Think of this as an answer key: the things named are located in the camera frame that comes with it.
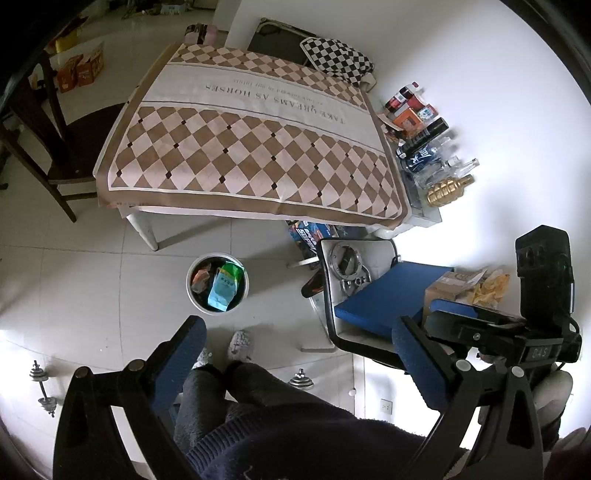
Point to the teal and green packet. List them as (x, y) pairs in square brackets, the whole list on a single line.
[(221, 290)]

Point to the gold grenade-shaped bottle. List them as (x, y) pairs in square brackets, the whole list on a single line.
[(443, 194)]

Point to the orange carton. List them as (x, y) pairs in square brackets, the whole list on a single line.
[(68, 77), (90, 69)]

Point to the white round trash bin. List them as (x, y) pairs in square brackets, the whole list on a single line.
[(217, 257)]

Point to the metal dumbbell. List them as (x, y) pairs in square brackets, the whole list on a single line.
[(301, 381), (42, 402)]

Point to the black framed white chair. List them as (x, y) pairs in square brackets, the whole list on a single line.
[(328, 300)]

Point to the person's right forearm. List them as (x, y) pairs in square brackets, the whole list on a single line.
[(572, 450)]

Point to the yellow crumpled paper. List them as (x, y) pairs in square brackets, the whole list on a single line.
[(491, 288)]

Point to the person's left leg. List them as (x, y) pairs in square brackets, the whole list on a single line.
[(201, 410)]

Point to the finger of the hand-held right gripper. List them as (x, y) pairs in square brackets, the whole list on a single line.
[(475, 325)]

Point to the dark blue bottle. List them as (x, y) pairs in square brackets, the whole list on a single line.
[(420, 159)]

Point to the brown checkered tablecloth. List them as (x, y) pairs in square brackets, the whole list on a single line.
[(258, 152)]

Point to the person's right leg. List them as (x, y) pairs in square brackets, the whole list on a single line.
[(268, 392)]

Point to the orange and black tool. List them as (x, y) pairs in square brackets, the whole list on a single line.
[(313, 284)]

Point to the white wall outlet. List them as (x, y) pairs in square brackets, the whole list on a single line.
[(386, 405)]

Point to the orange wrapper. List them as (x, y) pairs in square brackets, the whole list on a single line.
[(201, 279)]

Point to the dark wooden chair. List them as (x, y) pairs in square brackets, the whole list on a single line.
[(78, 147)]

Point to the white low shelf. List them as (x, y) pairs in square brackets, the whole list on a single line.
[(427, 217)]

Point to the black bottle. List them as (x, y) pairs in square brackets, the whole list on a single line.
[(427, 131)]

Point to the pink bag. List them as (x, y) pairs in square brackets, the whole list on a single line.
[(203, 34)]

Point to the red bottle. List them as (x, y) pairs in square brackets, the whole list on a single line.
[(400, 98)]

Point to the dark folded cot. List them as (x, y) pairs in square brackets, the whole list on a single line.
[(272, 41)]

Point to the brown cardboard box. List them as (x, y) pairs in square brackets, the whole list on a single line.
[(445, 288)]

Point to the small orange box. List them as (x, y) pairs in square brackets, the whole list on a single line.
[(407, 117)]

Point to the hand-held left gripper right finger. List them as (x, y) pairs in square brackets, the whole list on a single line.
[(422, 364)]

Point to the blue seat cushion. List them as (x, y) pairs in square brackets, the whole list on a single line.
[(388, 295)]

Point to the colourful printed box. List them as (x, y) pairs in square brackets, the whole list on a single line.
[(302, 233)]

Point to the black white checkered cushion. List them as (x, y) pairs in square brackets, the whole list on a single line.
[(337, 55)]

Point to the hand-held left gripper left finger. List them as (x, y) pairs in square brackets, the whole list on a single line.
[(184, 355)]

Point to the clear glass bottle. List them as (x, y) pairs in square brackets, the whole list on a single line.
[(461, 167)]

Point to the person's leg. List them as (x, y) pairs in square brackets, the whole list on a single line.
[(201, 410), (268, 392)]

